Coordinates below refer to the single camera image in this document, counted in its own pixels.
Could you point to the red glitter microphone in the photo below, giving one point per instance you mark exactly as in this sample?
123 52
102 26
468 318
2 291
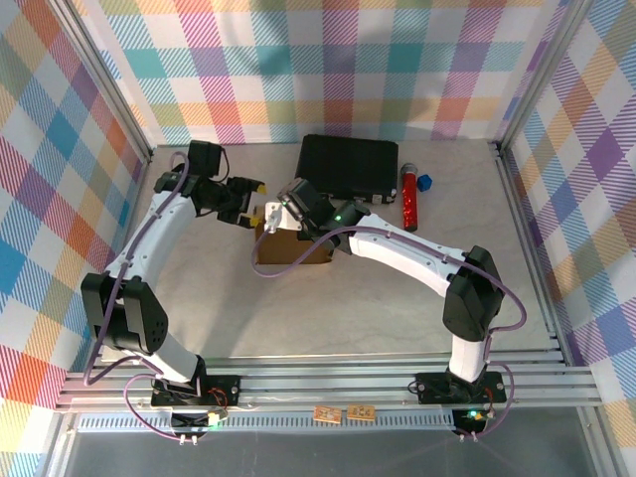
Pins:
409 204

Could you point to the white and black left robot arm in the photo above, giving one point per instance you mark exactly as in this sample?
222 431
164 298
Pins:
149 233

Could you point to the small orange circuit board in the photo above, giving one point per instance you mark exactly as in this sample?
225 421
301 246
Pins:
327 415
361 413

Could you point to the aluminium left frame post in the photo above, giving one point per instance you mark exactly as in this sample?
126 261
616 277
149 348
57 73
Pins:
102 74

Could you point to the aluminium base frame rails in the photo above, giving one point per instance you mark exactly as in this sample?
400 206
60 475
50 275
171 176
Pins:
323 382

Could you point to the aluminium side frame rail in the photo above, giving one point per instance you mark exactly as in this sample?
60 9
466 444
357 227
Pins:
525 223

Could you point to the small blue cube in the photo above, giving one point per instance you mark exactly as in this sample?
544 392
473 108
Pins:
425 183

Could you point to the aluminium frame post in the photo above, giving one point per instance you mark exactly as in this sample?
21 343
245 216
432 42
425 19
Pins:
539 74
102 74

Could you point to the aluminium right frame post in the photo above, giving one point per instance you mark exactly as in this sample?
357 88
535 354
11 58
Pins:
539 74

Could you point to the brown cardboard paper box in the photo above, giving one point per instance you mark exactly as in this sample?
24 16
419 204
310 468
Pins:
283 248

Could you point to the black case with metal latches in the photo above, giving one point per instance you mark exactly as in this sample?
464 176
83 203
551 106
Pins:
348 164

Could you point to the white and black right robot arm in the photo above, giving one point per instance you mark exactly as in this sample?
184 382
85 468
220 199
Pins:
397 248

